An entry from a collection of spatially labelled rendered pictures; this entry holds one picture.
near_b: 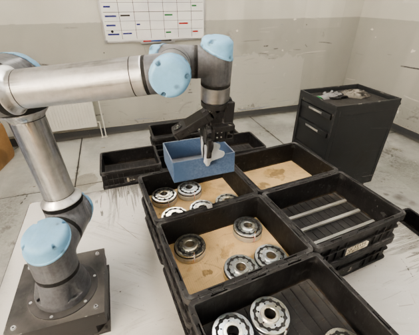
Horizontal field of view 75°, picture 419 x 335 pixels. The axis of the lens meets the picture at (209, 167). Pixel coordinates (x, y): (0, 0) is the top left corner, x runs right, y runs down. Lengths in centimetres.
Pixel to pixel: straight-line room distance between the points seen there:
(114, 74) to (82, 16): 309
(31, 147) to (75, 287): 41
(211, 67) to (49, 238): 59
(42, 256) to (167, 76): 55
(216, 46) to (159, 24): 303
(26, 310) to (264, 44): 384
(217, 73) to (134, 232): 80
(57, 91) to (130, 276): 72
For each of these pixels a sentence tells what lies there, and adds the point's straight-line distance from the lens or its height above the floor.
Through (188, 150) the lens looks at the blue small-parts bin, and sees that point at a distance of 97.
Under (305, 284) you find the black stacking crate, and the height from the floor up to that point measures 83.
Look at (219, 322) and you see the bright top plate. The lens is 79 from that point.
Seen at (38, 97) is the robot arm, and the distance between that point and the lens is 62.
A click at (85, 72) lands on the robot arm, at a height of 143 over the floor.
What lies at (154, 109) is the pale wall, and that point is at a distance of 387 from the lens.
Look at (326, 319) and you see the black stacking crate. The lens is 88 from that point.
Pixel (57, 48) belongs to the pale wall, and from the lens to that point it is 370.
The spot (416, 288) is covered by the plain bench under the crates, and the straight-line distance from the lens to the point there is 125.
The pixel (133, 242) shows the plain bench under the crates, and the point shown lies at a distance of 121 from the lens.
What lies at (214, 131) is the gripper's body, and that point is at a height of 124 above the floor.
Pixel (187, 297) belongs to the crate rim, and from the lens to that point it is 74.
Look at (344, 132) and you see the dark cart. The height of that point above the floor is 68.
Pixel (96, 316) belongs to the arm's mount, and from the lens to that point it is 94.
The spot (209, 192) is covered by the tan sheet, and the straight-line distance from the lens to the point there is 120.
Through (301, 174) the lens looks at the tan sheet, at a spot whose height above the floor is 83.
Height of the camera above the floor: 155
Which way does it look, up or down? 32 degrees down
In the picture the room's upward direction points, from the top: straight up
